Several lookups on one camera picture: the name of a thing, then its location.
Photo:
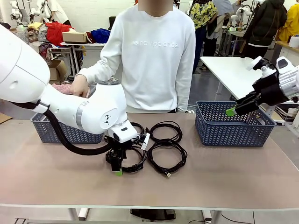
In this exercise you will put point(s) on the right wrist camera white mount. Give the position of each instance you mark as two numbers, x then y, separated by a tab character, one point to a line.
254	63

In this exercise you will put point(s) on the white table leg frame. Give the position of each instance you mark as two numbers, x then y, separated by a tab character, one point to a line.
78	213

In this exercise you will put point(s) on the person's right forearm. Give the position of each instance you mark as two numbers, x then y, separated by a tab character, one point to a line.
93	68

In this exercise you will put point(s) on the open cardboard box on floor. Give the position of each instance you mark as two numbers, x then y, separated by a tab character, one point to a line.
57	70

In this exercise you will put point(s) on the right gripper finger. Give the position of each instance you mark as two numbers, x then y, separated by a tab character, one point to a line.
250	98
243	109

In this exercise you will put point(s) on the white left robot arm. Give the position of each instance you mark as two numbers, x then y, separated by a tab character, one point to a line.
70	109

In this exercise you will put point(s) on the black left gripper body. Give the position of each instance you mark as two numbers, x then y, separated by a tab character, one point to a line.
116	145

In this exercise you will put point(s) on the person in yellow floral shirt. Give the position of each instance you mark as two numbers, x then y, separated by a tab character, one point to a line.
202	18

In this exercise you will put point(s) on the white side table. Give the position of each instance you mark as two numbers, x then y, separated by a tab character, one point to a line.
229	70

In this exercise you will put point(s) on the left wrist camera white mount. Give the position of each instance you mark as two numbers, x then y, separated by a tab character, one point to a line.
145	142

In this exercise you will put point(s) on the blue plastic lattice basket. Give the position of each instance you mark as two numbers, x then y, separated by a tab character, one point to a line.
46	135
224	136

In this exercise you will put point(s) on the black base under table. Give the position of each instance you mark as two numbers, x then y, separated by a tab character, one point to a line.
153	214

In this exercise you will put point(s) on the cardboard box on table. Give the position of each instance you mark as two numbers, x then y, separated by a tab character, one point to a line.
74	37

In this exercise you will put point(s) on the person in dark jacket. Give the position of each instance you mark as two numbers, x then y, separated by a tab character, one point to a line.
264	23

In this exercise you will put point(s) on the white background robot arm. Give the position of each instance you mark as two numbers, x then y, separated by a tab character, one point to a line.
19	11
239	15
43	10

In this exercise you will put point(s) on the background person in white shirt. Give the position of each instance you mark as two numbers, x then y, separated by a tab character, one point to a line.
58	10

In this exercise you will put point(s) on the person's right hand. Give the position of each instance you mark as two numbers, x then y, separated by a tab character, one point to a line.
79	87

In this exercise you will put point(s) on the blue cloth pile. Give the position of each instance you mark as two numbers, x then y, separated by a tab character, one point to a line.
100	35

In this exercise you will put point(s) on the red cloth pile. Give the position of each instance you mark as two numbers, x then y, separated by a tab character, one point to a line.
57	31

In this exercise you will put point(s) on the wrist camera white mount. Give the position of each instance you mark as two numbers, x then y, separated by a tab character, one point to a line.
254	63
145	142

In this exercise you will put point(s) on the person in white sweater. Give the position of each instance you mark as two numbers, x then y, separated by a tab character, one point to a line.
151	70

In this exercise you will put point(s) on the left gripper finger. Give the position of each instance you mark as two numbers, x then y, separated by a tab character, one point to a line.
117	166
109	157

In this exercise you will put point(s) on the pink checkered cloth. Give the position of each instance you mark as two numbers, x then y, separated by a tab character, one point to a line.
61	88

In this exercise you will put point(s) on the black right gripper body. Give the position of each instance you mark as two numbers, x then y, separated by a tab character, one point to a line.
267	89

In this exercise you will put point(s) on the person's left forearm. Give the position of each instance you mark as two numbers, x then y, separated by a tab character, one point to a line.
187	91

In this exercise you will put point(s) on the person in yellow jacket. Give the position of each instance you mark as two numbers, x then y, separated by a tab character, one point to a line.
290	23

